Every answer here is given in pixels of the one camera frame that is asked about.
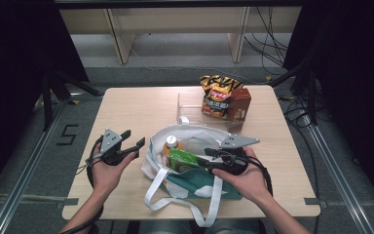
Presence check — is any beige wooden desk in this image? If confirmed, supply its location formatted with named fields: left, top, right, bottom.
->
left=58, top=5, right=304, bottom=65

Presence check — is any brown carton box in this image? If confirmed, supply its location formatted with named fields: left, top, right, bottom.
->
left=226, top=87, right=252, bottom=123

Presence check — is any bundle of black cables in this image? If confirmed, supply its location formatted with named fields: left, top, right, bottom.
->
left=243, top=5, right=290, bottom=76

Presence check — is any person's right hand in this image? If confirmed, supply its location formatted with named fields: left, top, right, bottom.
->
left=211, top=146, right=268, bottom=205

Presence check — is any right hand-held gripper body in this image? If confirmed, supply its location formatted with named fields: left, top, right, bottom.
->
left=206, top=134, right=261, bottom=176

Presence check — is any person's left hand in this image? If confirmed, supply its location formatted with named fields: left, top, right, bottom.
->
left=90, top=150, right=138, bottom=197

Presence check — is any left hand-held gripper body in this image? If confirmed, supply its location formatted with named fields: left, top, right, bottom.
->
left=92, top=127, right=138, bottom=167

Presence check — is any clear plastic bin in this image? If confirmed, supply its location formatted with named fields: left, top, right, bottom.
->
left=176, top=92, right=247, bottom=127

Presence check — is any black tripod stand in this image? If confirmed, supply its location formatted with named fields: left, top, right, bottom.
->
left=39, top=68, right=104, bottom=132
left=268, top=60, right=319, bottom=127

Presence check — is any orange drink bottle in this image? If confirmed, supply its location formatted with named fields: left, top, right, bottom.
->
left=162, top=135, right=180, bottom=158

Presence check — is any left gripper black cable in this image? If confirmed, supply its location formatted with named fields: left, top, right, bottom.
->
left=58, top=136, right=105, bottom=234

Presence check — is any black yellow chips bag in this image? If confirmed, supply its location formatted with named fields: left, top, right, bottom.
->
left=199, top=74, right=245, bottom=120

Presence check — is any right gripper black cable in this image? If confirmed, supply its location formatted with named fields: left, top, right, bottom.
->
left=245, top=155, right=275, bottom=198

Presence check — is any dark curtain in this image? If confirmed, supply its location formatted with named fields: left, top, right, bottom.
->
left=281, top=0, right=374, bottom=209
left=0, top=0, right=91, bottom=204

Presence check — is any white green orange tote bag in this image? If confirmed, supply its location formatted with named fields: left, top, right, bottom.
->
left=140, top=124, right=258, bottom=229

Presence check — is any aluminium floor rail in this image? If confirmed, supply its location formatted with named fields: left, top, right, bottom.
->
left=0, top=97, right=73, bottom=234
left=305, top=123, right=374, bottom=234

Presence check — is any green snack packet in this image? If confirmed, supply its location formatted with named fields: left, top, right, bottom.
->
left=168, top=147, right=206, bottom=174

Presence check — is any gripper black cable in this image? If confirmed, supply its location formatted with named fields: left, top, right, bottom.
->
left=58, top=136, right=105, bottom=234
left=245, top=155, right=275, bottom=198

